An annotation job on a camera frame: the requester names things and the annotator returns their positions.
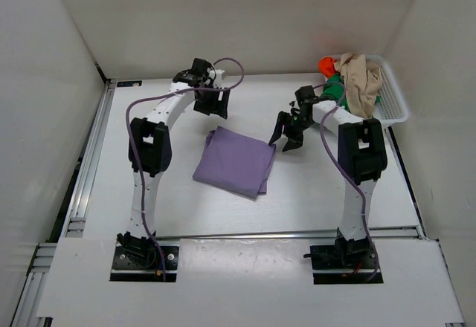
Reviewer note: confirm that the aluminium frame rail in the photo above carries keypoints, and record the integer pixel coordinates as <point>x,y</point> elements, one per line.
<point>305,192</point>

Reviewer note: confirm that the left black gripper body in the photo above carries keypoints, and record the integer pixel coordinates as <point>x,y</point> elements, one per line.
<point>211,101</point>

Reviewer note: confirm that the orange t shirt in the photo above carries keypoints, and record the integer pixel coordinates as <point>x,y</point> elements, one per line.
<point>326,66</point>

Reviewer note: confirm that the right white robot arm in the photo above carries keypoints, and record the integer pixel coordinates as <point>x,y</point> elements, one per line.
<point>361,159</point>

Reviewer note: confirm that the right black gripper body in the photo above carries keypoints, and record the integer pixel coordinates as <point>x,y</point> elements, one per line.
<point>294,126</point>

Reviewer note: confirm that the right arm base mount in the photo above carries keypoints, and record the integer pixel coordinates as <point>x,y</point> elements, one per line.
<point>345,262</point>

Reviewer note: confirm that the white plastic basket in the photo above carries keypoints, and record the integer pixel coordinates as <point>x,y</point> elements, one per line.
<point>391,108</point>

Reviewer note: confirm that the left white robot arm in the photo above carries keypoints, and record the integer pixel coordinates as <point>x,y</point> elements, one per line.
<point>150,153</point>

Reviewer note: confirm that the purple t shirt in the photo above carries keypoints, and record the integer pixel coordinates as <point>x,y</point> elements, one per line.
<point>236,163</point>

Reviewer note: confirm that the black label sticker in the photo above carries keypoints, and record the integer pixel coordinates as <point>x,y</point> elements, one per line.
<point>131,83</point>

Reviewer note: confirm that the green t shirt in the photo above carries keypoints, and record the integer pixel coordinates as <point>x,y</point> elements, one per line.
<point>334,93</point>

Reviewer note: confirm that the white front board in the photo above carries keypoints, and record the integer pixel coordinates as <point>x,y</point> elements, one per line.
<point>248,283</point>

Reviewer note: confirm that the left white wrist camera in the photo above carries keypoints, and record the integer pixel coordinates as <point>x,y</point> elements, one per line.
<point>217,75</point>

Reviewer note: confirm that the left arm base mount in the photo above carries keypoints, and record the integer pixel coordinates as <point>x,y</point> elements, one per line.
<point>139,260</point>

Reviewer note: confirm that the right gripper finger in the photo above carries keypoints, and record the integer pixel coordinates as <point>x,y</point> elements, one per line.
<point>280,125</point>
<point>292,143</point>

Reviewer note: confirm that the beige t shirt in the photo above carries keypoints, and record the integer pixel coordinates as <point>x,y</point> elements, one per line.
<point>356,66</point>

